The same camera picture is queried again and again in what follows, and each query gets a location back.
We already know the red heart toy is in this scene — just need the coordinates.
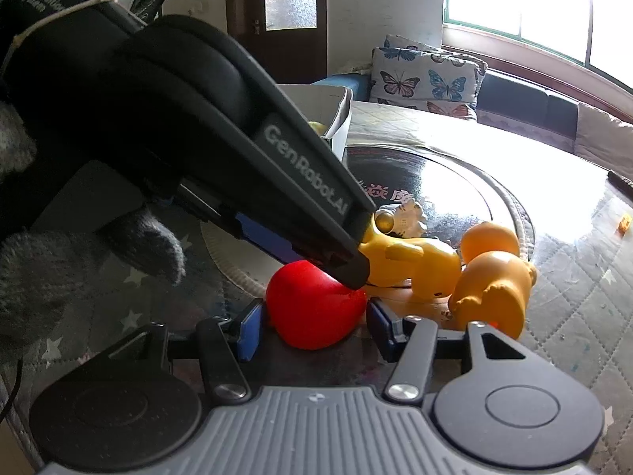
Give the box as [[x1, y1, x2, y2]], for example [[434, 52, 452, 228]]
[[265, 260, 368, 351]]

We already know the grey knitted glove hand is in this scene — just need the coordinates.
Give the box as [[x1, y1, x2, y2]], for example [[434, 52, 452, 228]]
[[1, 103, 186, 365]]

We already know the grey quilted star table cover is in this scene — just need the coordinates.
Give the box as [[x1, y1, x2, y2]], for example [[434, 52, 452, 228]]
[[1, 102, 632, 474]]

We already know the butterfly print pillow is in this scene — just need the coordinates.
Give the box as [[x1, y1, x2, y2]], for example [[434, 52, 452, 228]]
[[369, 36, 487, 120]]

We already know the blue sofa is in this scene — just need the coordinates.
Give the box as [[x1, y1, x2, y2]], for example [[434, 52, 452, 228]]
[[320, 72, 632, 168]]

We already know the small toy pile on table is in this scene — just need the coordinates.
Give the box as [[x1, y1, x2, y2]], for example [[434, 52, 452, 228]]
[[617, 215, 633, 236]]

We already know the black remote control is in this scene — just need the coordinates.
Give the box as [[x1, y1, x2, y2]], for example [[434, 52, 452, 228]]
[[607, 171, 633, 198]]

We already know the window with green frame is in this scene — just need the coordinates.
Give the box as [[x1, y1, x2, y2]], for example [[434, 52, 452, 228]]
[[444, 0, 632, 90]]

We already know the yellow plush duck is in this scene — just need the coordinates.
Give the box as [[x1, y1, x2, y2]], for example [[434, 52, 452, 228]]
[[309, 121, 328, 137]]

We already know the yellow rubber dog toy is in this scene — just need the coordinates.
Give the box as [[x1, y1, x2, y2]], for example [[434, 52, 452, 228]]
[[359, 198, 461, 300]]

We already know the round black induction plate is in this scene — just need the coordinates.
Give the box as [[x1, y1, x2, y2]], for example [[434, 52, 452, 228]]
[[199, 142, 536, 298]]

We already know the dark wooden door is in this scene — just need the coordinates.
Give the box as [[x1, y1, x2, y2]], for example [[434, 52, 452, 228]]
[[226, 0, 327, 84]]

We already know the white cardboard box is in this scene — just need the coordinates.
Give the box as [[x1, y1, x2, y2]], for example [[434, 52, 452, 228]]
[[279, 84, 353, 160]]

